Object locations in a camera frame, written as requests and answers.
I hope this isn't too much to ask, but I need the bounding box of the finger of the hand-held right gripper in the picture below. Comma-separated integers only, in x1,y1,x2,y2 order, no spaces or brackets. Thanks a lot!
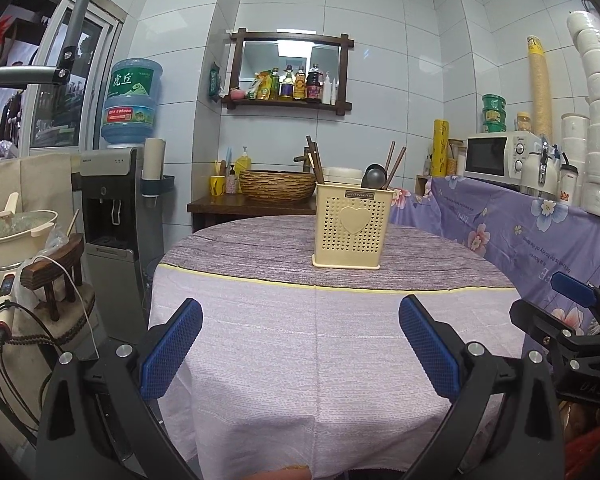
509,297,600,362
551,271,600,333

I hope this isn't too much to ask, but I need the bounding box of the small wooden stool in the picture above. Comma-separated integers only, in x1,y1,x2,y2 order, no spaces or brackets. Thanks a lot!
20,234,86,322

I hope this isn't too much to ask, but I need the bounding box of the purple floral cloth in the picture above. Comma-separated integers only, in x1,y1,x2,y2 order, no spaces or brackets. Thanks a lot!
390,176,600,336

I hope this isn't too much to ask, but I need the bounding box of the blue water bottle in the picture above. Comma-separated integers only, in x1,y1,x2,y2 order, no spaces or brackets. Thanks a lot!
100,57,164,150

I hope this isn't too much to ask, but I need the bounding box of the white drinking bottle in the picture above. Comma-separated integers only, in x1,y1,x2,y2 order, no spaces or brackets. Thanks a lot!
559,162,580,206

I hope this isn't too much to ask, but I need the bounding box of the black cable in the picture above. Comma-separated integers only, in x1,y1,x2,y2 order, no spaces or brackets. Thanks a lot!
0,300,48,433

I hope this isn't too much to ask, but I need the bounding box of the dark wooden cabinet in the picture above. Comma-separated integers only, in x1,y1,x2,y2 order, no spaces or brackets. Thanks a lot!
186,194,318,233

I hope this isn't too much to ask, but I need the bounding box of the cream plastic utensil holder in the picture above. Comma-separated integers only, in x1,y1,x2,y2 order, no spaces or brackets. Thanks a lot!
312,182,395,269

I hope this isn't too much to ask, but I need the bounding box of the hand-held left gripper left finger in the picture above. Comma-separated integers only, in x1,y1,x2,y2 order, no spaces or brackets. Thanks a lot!
35,297,204,480

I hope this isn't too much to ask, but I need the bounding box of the round spoon with wooden handle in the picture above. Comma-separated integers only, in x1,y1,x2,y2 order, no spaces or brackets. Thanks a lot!
362,169,389,191

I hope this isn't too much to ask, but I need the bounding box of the clear glass jar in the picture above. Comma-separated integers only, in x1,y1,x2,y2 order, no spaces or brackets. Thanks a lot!
447,137,466,177

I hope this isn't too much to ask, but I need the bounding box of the yellow foil roll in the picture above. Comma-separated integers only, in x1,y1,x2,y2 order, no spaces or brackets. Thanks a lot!
431,119,451,178

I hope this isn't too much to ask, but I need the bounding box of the yellow soap dispenser bottle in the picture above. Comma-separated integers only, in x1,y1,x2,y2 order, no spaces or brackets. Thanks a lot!
234,146,253,181

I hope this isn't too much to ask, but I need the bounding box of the beige cloth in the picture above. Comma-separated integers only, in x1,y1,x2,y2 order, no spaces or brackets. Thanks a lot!
0,152,83,223

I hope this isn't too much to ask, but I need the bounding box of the white thermos jug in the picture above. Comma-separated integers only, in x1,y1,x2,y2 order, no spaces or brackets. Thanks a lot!
520,142,561,198

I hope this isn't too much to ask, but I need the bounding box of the grey water dispenser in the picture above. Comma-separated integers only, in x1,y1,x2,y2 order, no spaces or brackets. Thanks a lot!
77,147,153,331

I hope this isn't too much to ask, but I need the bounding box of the white cable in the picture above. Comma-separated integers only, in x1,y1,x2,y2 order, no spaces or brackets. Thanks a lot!
32,255,90,357

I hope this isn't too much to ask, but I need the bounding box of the white power strip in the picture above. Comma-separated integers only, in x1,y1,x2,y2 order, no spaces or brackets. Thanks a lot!
0,272,21,346

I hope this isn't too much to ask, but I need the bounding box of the round table with cloth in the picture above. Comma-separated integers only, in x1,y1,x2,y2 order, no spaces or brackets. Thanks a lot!
147,215,528,480

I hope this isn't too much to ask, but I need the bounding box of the cream cooking pot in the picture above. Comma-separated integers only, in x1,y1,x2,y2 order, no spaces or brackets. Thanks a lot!
0,192,61,268

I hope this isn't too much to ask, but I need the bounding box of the dark sauce bottle red label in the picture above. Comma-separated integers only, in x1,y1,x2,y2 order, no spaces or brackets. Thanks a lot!
306,64,323,102

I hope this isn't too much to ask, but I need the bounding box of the yellow packet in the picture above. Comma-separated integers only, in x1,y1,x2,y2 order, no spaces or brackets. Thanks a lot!
252,71,274,101

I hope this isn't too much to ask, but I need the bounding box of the wicker basin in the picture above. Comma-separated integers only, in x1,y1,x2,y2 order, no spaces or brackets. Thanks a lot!
237,170,317,204

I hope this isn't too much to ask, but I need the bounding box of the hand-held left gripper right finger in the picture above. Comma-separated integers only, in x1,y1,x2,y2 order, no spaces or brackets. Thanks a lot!
398,294,566,480

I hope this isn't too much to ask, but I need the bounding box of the tall stack of paper cups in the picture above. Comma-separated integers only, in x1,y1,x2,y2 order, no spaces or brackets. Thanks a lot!
526,35,553,138

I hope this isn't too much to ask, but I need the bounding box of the glass sliding door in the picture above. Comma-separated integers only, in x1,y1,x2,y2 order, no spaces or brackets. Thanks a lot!
27,0,126,151

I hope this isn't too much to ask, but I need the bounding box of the red plastic bag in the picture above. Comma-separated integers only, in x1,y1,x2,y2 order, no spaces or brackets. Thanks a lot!
562,412,600,480

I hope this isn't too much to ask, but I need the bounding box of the paper cup dispenser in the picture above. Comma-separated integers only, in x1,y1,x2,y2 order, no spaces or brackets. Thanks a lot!
140,137,177,198

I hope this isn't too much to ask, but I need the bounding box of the grey metal pole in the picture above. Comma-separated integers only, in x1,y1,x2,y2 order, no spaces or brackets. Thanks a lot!
0,0,108,88

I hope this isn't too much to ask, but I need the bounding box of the bamboo style faucet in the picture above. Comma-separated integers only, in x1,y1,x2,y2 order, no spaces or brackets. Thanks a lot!
293,135,317,173

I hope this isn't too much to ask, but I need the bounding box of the white microwave oven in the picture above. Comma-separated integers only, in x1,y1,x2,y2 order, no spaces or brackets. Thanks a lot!
462,131,543,181

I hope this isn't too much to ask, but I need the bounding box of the wooden framed mirror shelf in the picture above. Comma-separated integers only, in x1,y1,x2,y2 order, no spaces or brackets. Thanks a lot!
221,28,356,120

